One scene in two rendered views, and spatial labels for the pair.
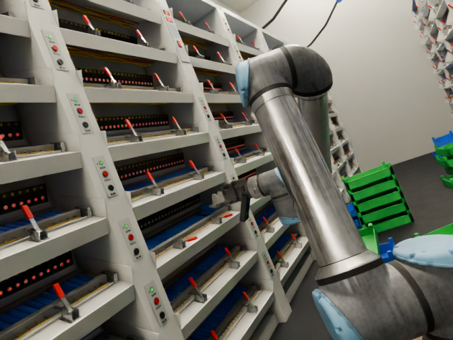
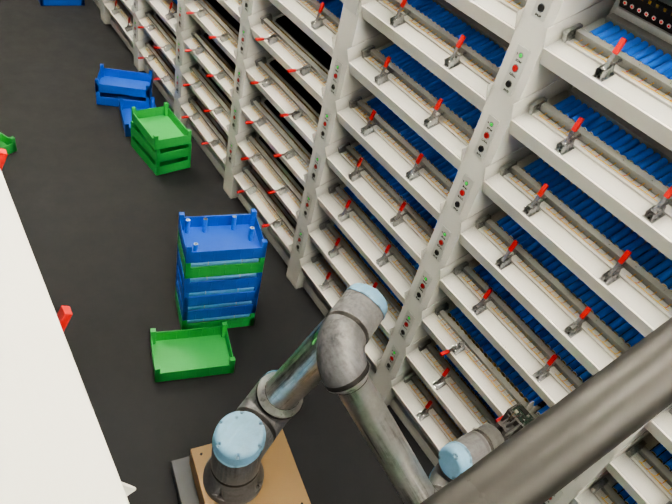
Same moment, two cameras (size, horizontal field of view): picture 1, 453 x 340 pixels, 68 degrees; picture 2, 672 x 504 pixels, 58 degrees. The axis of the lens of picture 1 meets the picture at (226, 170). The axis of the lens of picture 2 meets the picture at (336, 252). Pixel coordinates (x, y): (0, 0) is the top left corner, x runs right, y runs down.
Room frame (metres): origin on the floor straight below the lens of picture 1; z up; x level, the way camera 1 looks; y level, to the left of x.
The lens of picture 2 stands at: (1.14, -1.21, 2.01)
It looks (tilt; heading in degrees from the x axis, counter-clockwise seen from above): 41 degrees down; 108
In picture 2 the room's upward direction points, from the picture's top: 16 degrees clockwise
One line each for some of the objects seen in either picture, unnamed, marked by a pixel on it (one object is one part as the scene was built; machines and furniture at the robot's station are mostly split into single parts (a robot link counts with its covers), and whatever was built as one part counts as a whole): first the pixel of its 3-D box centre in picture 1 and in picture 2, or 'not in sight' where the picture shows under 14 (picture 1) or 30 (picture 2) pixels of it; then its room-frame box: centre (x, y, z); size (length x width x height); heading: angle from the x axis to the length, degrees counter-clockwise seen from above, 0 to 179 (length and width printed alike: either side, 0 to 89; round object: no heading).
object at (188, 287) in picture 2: not in sight; (219, 264); (0.18, 0.30, 0.28); 0.30 x 0.20 x 0.08; 47
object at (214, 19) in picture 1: (255, 135); not in sight; (2.23, -0.27, 0.88); 0.20 x 0.09 x 1.77; 61
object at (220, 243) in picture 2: not in sight; (222, 234); (0.18, 0.30, 0.44); 0.30 x 0.20 x 0.08; 47
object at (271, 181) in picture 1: (276, 181); (465, 455); (1.29, -0.16, 0.62); 0.12 x 0.09 x 0.10; 61
